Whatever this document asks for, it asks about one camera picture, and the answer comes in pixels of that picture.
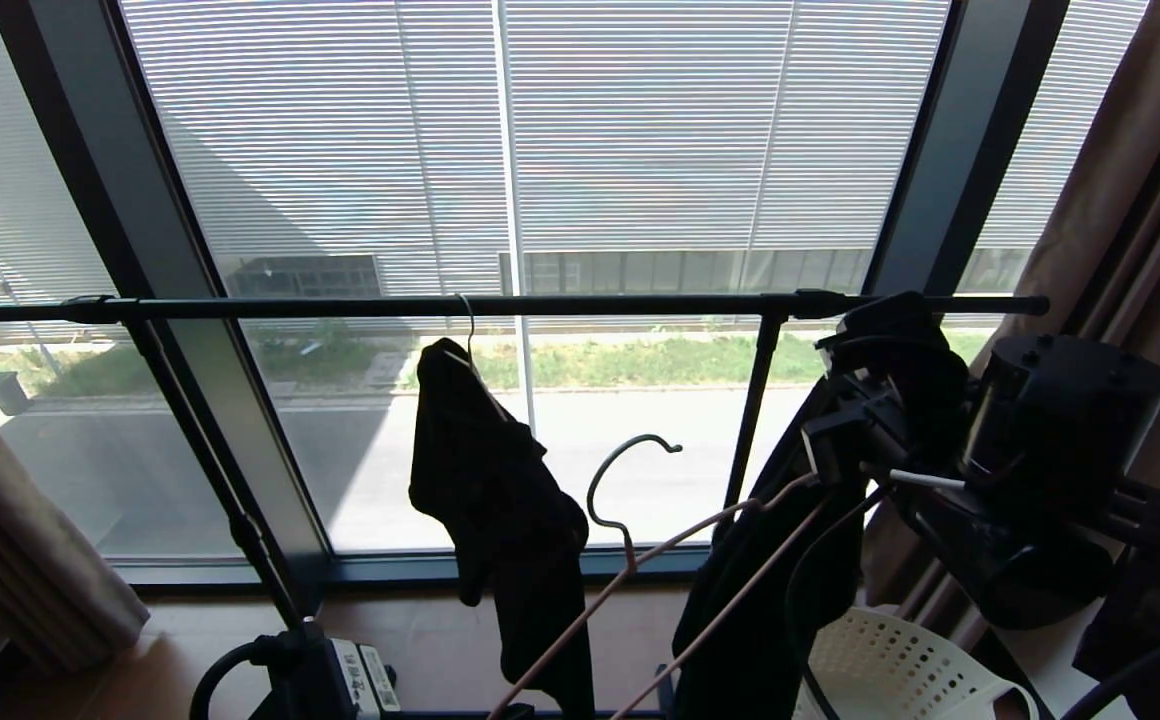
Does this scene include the pink clothes hanger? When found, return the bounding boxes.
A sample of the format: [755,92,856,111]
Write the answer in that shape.
[488,433,841,720]
[443,293,501,401]

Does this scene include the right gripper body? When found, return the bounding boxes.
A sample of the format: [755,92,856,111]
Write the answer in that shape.
[800,375,911,488]

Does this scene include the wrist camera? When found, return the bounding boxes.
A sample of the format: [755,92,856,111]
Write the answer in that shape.
[815,292,971,421]
[270,625,403,720]

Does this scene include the black garment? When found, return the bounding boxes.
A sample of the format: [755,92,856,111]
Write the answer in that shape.
[672,375,871,720]
[408,338,596,716]

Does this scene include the brown curtain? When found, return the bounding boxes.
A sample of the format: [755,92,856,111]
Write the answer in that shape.
[860,0,1160,651]
[0,365,151,673]

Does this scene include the black clothes rack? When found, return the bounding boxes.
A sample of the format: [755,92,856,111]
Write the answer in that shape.
[0,290,1051,720]

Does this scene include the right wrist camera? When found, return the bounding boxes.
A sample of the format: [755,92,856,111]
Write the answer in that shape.
[815,292,971,421]

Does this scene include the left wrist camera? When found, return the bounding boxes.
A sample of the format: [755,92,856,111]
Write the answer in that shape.
[270,625,403,720]

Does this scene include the white laundry basket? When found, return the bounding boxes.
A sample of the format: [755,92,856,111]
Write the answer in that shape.
[790,605,1041,720]

